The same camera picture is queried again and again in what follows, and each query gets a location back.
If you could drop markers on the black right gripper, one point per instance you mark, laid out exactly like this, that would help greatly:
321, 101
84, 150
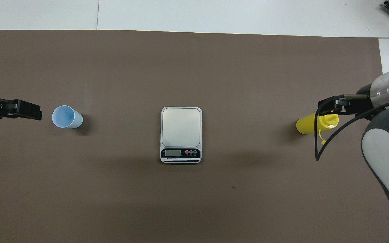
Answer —
356, 104

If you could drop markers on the yellow squeeze seasoning bottle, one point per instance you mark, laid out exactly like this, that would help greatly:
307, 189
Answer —
306, 124

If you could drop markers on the light blue plastic cup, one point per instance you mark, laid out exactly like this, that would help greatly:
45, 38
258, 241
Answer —
67, 117

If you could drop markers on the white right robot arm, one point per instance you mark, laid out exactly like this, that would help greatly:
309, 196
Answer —
387, 152

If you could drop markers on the white digital kitchen scale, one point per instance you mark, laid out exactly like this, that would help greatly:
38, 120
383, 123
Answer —
181, 128

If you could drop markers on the brown table mat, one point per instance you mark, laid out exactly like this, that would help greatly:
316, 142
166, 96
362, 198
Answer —
181, 67

